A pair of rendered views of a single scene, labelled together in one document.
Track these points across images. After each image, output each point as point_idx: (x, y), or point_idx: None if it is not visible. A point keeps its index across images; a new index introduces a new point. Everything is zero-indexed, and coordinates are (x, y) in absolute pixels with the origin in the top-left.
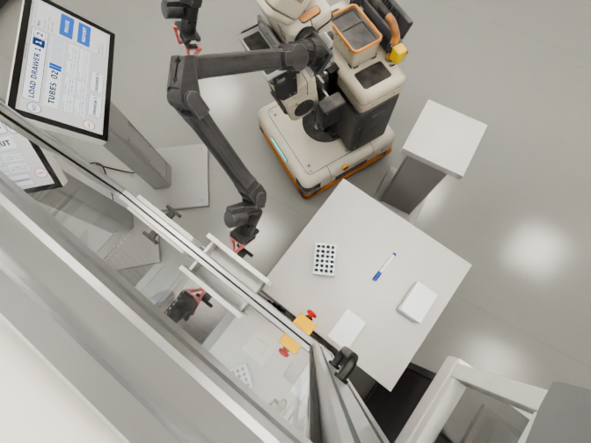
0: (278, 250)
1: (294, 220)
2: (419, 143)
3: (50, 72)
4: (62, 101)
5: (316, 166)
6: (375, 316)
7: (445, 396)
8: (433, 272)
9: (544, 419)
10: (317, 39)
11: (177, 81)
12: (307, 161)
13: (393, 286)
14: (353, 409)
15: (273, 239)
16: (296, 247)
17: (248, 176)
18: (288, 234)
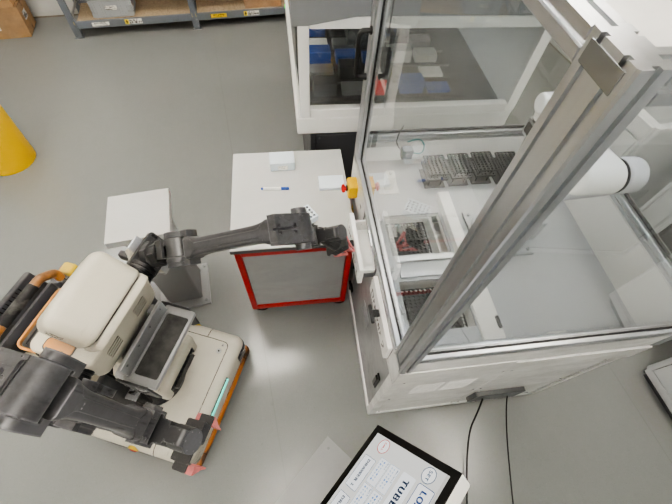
0: (310, 338)
1: (274, 348)
2: (157, 225)
3: None
4: (392, 482)
5: (214, 344)
6: (309, 175)
7: (322, 109)
8: (255, 167)
9: (311, 18)
10: (139, 250)
11: (294, 228)
12: (214, 356)
13: (283, 178)
14: None
15: (304, 349)
16: None
17: None
18: (290, 342)
